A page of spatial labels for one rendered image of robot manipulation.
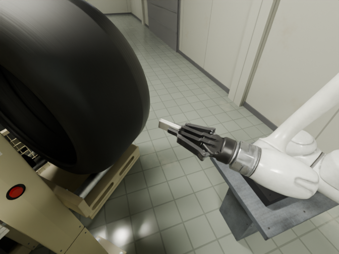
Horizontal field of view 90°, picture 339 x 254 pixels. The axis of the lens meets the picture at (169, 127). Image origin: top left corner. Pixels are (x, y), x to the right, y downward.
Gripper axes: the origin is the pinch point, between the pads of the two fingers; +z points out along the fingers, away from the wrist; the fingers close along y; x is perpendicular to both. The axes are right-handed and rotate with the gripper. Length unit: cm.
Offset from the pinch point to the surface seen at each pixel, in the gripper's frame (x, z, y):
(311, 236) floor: 101, -114, -49
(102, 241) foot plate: 120, 30, 21
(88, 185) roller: 27.3, 22.0, 18.4
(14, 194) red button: 14.1, 30.1, 33.3
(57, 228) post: 42, 27, 33
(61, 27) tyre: -23.6, 26.0, 7.8
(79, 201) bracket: 23.8, 18.3, 25.1
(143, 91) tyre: -6.2, 12.1, -3.9
